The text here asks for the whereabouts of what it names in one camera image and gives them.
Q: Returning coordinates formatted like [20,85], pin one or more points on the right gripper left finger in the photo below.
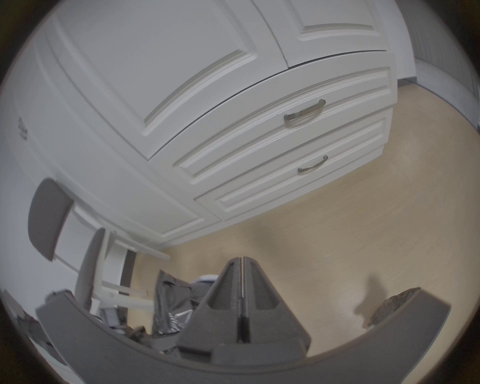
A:
[221,300]

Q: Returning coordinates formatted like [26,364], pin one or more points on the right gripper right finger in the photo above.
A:
[266,300]

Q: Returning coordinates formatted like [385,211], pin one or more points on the crumpled black plastic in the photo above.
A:
[393,304]

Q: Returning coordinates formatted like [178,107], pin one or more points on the white chair dark grey seat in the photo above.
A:
[48,217]

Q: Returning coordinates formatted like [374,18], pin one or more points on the white wardrobe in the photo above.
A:
[150,75]

